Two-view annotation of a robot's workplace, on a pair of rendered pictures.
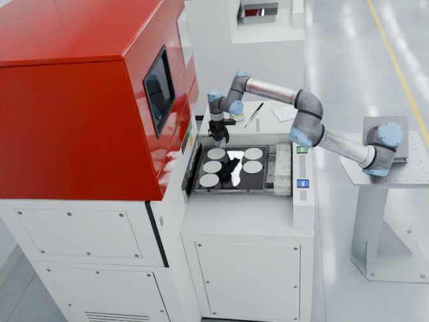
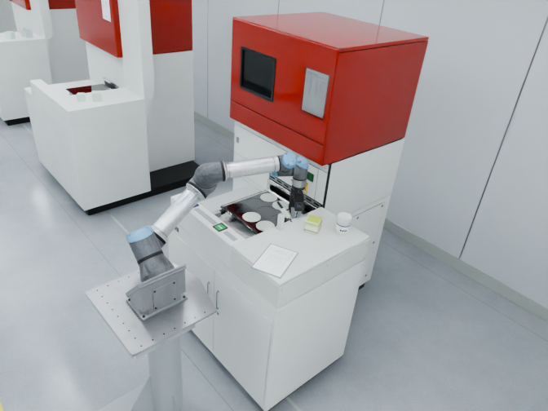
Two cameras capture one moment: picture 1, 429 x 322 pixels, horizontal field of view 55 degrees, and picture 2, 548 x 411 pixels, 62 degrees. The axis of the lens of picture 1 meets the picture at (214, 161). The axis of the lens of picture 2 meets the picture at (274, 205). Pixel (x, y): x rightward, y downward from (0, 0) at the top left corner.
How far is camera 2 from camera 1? 3.44 m
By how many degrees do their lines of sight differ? 92
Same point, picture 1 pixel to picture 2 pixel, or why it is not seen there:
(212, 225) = (237, 194)
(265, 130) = (272, 231)
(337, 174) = not seen: outside the picture
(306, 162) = (205, 219)
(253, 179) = (238, 209)
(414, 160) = (119, 307)
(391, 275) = (129, 399)
